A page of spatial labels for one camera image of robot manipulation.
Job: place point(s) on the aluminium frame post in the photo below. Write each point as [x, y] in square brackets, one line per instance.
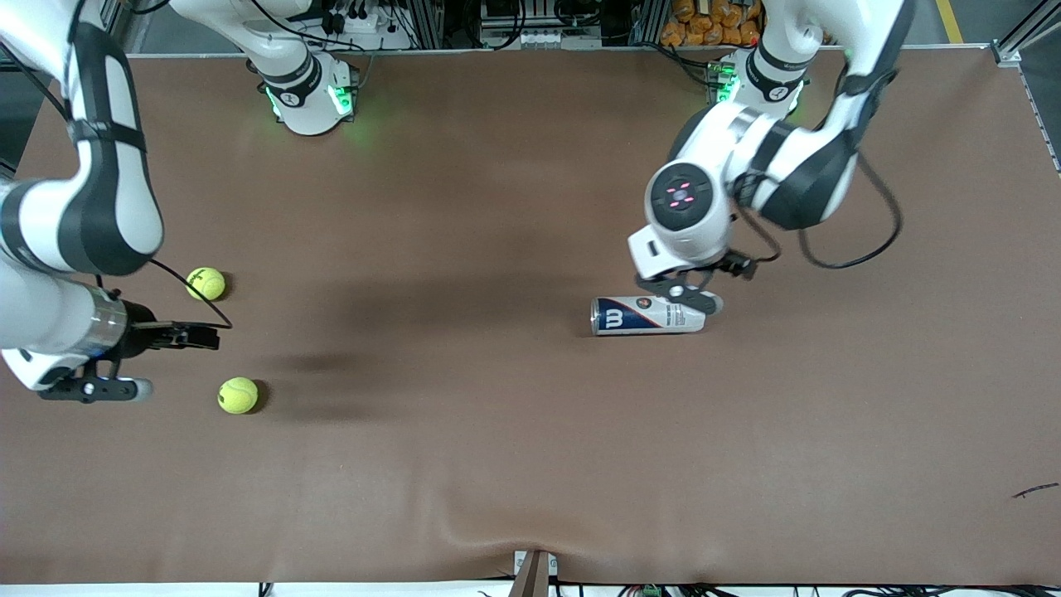
[646, 21]
[427, 21]

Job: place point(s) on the aluminium corner frame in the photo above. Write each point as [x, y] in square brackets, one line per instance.
[1007, 54]
[116, 25]

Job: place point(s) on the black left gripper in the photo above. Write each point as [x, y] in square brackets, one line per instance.
[734, 266]

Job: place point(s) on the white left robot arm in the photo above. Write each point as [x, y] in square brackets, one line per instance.
[713, 232]

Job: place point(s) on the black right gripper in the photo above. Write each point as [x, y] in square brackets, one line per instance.
[142, 335]

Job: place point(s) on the yellow tennis ball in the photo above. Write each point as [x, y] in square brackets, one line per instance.
[207, 282]
[238, 395]

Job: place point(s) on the orange packaged goods pile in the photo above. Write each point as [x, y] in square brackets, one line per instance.
[704, 29]

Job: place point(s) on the white blue tennis ball can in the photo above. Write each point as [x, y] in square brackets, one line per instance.
[630, 319]

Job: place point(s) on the aluminium camera mount post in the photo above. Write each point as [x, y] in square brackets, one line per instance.
[532, 574]

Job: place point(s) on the white power strip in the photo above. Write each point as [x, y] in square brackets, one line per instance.
[365, 25]

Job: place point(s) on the white terminal block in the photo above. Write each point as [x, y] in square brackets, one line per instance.
[547, 38]

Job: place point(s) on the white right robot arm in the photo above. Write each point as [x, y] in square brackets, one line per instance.
[116, 108]

